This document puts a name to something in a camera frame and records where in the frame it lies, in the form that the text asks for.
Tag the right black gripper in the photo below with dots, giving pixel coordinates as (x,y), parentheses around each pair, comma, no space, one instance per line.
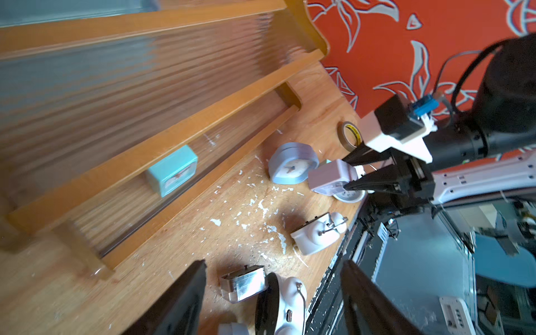
(405,180)

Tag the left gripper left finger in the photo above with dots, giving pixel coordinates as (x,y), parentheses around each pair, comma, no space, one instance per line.
(177,311)

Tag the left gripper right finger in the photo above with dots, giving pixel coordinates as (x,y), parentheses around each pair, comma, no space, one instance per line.
(366,309)

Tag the lilac square alarm clock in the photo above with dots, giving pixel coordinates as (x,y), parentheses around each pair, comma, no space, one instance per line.
(330,178)

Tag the teal square alarm clock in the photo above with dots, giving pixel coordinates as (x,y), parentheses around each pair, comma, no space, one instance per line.
(173,171)

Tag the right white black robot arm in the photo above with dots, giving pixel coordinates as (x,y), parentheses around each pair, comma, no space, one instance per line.
(490,112)

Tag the blue rounded alarm clock right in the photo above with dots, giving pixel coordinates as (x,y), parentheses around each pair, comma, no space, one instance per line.
(291,163)

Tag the wooden two-tier shelf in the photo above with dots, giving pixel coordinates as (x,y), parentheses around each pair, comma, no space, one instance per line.
(89,105)

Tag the white twin-bell clock right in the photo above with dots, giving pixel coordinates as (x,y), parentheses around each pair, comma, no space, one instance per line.
(353,196)

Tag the white twin-bell clock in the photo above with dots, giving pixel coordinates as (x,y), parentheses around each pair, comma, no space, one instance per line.
(353,196)
(319,233)
(281,308)

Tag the tape roll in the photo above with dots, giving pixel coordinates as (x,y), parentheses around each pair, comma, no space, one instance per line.
(349,136)

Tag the white twin-bell clock middle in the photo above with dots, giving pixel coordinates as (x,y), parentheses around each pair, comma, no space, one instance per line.
(319,233)

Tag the white twin-bell clock left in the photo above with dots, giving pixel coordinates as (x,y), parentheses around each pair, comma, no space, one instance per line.
(281,308)

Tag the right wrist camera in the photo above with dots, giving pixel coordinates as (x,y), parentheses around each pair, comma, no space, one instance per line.
(400,124)

